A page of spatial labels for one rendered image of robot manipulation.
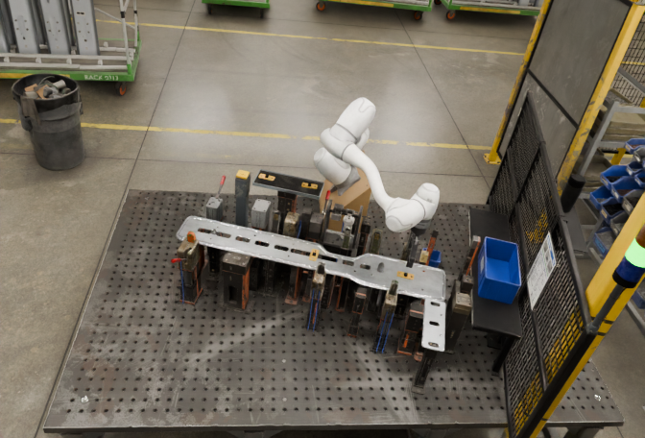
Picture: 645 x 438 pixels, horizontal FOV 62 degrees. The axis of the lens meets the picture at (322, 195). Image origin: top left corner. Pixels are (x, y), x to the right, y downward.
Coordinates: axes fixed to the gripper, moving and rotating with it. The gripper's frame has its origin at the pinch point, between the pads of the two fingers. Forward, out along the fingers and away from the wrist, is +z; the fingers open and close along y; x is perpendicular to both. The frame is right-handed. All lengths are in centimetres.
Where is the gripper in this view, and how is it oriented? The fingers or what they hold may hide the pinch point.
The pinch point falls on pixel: (410, 255)
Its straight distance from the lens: 261.0
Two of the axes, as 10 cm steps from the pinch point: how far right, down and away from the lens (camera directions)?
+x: 9.7, 2.1, -1.0
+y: -2.0, 5.7, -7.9
